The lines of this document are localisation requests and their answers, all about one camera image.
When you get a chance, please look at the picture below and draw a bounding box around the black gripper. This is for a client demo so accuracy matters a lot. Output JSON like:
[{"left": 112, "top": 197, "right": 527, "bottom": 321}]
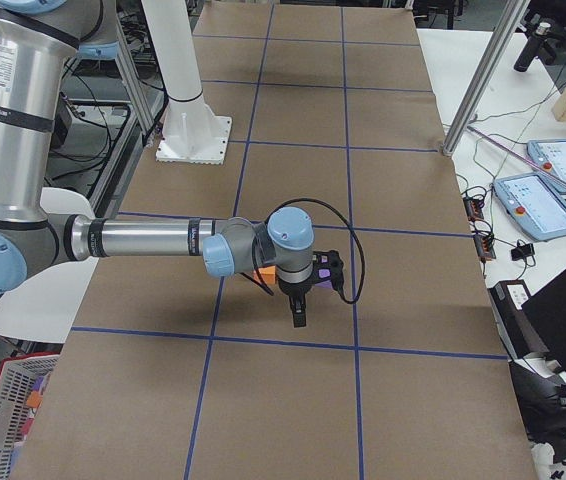
[{"left": 278, "top": 279, "right": 313, "bottom": 328}]

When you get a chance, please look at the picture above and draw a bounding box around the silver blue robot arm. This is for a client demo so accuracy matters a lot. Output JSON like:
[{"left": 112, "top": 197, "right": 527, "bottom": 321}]
[{"left": 0, "top": 1, "right": 318, "bottom": 327}]

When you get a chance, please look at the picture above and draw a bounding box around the purple foam block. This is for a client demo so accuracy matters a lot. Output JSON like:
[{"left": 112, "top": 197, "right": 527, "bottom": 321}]
[{"left": 312, "top": 267, "right": 332, "bottom": 289}]

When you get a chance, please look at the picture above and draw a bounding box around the orange foam block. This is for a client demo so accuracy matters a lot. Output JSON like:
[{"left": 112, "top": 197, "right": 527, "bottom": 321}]
[{"left": 253, "top": 266, "right": 277, "bottom": 286}]

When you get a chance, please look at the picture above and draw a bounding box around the orange terminal board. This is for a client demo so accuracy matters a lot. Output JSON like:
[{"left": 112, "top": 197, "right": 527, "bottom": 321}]
[{"left": 462, "top": 195, "right": 485, "bottom": 222}]

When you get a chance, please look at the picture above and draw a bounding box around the near teach pendant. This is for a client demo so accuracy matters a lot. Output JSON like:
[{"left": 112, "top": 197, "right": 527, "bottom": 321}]
[{"left": 493, "top": 173, "right": 566, "bottom": 241}]

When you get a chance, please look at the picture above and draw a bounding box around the teach pendant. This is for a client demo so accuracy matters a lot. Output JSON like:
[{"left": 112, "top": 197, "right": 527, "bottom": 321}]
[
  {"left": 493, "top": 173, "right": 566, "bottom": 241},
  {"left": 526, "top": 139, "right": 566, "bottom": 196}
]

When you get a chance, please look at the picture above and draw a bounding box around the far teach pendant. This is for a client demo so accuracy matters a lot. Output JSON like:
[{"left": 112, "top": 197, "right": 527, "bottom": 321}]
[{"left": 526, "top": 139, "right": 566, "bottom": 196}]

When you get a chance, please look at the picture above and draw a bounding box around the white plastic basket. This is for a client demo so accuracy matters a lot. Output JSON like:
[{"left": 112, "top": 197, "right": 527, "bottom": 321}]
[{"left": 0, "top": 353, "right": 59, "bottom": 479}]

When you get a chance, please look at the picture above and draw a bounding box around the pink grabber stick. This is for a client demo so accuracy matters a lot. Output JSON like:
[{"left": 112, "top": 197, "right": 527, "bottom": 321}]
[{"left": 467, "top": 126, "right": 566, "bottom": 189}]

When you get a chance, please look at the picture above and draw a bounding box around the black cylinder device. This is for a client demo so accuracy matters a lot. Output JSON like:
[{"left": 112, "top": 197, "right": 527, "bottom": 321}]
[{"left": 513, "top": 21, "right": 551, "bottom": 72}]

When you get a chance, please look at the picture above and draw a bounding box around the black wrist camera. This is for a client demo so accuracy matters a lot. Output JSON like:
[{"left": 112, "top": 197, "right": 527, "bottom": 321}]
[{"left": 310, "top": 250, "right": 344, "bottom": 296}]

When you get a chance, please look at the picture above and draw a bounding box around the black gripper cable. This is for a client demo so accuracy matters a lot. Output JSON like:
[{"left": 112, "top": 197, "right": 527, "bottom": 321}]
[{"left": 242, "top": 198, "right": 367, "bottom": 305}]

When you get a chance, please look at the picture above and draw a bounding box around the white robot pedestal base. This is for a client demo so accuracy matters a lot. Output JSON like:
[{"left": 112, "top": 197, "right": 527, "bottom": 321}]
[{"left": 143, "top": 1, "right": 232, "bottom": 164}]

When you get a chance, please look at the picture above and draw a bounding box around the aluminium frame post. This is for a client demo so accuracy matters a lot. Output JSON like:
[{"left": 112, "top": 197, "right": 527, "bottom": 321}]
[{"left": 441, "top": 0, "right": 530, "bottom": 157}]

